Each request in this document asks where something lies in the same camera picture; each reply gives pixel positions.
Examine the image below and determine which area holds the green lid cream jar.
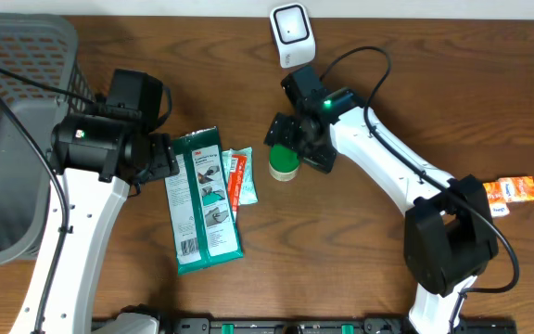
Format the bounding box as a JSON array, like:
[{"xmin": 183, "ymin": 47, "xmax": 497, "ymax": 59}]
[{"xmin": 269, "ymin": 145, "xmax": 300, "ymax": 182}]

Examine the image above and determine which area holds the teal and orange sachet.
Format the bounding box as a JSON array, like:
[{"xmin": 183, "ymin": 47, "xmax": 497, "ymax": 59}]
[{"xmin": 222, "ymin": 148, "xmax": 259, "ymax": 216}]

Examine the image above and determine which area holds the green 3M gloves package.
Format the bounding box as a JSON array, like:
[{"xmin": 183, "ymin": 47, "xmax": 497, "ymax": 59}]
[{"xmin": 164, "ymin": 127, "xmax": 244, "ymax": 275}]

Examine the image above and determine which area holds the grey plastic mesh basket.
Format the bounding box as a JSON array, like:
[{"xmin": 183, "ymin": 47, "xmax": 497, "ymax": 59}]
[{"xmin": 0, "ymin": 13, "xmax": 94, "ymax": 265}]

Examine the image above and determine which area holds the orange tissue packet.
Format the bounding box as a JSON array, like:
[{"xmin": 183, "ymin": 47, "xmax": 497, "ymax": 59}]
[{"xmin": 483, "ymin": 181, "xmax": 510, "ymax": 218}]

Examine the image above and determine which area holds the small orange box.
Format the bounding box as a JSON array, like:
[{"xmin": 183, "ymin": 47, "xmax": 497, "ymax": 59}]
[{"xmin": 498, "ymin": 176, "xmax": 534, "ymax": 202}]

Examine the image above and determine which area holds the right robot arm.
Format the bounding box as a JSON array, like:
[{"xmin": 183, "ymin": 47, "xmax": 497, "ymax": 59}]
[{"xmin": 264, "ymin": 86, "xmax": 499, "ymax": 333}]

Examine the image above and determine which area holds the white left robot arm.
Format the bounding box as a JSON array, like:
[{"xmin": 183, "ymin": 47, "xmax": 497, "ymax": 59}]
[{"xmin": 11, "ymin": 110, "xmax": 178, "ymax": 333}]

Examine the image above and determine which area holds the white barcode scanner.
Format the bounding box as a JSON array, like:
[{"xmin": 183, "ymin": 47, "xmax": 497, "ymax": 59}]
[{"xmin": 269, "ymin": 2, "xmax": 316, "ymax": 69}]

